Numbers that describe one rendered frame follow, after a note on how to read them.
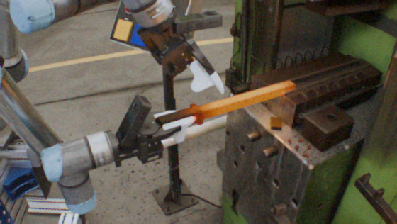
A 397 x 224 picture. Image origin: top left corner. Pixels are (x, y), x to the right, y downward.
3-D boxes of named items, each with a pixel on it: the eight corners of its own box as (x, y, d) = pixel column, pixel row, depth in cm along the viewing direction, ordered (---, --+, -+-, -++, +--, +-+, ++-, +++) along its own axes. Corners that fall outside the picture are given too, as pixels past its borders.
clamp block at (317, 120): (321, 153, 82) (327, 133, 78) (300, 135, 88) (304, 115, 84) (350, 138, 87) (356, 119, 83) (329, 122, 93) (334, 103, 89)
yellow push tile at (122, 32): (125, 41, 125) (131, 22, 123) (113, 37, 128) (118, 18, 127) (129, 42, 126) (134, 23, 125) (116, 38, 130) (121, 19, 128)
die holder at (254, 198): (279, 261, 103) (311, 167, 78) (220, 190, 131) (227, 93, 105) (380, 194, 125) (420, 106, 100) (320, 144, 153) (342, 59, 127)
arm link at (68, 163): (47, 170, 73) (37, 142, 68) (90, 157, 77) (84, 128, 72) (52, 193, 67) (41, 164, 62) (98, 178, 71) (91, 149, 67)
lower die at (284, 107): (291, 127, 91) (296, 102, 86) (249, 93, 105) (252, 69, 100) (376, 91, 107) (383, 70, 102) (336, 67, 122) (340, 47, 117)
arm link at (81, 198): (86, 181, 85) (77, 150, 79) (103, 209, 78) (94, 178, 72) (59, 193, 81) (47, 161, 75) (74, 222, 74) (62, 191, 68)
